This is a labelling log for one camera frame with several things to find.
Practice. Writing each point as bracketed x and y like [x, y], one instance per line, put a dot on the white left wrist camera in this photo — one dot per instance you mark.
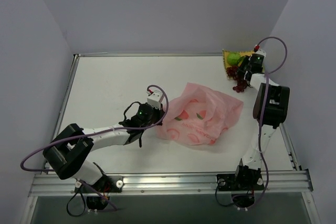
[154, 99]

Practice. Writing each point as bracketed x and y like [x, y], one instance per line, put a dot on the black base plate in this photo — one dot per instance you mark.
[110, 183]
[233, 182]

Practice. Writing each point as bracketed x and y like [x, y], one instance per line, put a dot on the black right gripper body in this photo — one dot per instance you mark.
[243, 67]

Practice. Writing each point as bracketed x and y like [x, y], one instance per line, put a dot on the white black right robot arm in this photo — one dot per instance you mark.
[270, 110]

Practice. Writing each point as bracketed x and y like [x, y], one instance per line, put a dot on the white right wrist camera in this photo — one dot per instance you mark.
[259, 51]

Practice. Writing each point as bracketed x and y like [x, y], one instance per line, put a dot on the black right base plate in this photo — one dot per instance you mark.
[233, 182]

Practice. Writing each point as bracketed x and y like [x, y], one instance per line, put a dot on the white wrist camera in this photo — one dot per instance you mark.
[259, 51]
[154, 99]

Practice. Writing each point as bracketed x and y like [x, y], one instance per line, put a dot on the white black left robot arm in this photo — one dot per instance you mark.
[68, 157]

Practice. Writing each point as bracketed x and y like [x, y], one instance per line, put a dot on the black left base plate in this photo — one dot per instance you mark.
[110, 183]

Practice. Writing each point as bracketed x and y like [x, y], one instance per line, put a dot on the aluminium front rail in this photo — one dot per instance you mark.
[171, 184]

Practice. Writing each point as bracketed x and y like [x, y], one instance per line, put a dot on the yellow woven mat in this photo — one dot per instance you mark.
[242, 53]

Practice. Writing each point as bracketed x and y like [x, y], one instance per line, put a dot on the pink plastic bag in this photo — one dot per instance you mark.
[199, 116]

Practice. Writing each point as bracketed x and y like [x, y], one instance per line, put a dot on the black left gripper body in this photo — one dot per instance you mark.
[158, 114]

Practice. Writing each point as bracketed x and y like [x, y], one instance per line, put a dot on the red fake grape bunch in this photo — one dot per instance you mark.
[234, 74]

